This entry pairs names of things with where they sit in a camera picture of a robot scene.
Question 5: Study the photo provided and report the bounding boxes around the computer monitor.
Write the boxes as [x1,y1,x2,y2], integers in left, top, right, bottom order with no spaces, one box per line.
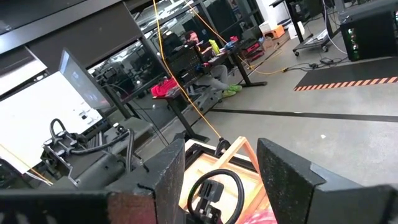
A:
[58,48,113,110]

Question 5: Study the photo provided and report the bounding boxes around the pink translucent plate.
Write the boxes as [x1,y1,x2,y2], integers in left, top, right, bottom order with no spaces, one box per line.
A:
[244,208,278,224]

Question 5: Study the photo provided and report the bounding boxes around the black mat with orange stripes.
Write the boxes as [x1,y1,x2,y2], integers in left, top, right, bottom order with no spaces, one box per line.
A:
[294,57,398,92]

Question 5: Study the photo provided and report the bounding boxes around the orange box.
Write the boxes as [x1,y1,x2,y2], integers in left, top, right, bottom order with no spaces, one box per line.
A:
[266,24,285,40]

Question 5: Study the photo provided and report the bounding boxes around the white box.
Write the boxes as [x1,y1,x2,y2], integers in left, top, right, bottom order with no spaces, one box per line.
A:
[259,20,274,34]

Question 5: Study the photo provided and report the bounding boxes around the black standing table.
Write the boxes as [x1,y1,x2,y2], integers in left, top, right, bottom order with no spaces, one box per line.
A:
[152,88,211,143]

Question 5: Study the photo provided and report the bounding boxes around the wooden slatted plate shelf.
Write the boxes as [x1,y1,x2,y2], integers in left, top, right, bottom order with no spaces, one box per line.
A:
[178,136,271,224]

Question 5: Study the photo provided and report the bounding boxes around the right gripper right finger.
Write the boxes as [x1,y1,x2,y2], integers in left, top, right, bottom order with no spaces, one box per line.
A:
[256,138,398,224]

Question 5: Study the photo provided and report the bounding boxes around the red cloth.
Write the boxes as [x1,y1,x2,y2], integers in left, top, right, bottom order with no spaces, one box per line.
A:
[150,77,178,98]

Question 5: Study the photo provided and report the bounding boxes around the black wheeled cart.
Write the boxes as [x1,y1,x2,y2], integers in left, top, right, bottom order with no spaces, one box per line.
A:
[284,0,341,57]

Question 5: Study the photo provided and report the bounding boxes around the black computer tower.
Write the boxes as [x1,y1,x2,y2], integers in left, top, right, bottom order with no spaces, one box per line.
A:
[340,2,398,62]

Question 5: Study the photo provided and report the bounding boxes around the black floor cable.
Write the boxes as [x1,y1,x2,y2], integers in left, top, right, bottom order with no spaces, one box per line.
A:
[284,57,346,73]

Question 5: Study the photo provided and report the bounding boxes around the black looped gripper cable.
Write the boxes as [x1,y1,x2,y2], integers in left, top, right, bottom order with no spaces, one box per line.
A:
[186,169,246,224]

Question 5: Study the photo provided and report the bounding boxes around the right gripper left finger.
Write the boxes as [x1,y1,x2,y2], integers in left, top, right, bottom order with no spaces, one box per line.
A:
[0,138,187,224]

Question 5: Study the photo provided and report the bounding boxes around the yellow-green bottle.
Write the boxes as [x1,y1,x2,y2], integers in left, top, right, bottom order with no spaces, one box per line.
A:
[208,39,221,55]

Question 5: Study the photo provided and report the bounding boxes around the person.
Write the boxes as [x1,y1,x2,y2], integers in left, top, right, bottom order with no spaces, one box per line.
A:
[185,30,243,99]

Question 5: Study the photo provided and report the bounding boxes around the black office desk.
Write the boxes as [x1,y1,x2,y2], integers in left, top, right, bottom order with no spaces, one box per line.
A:
[198,40,268,88]

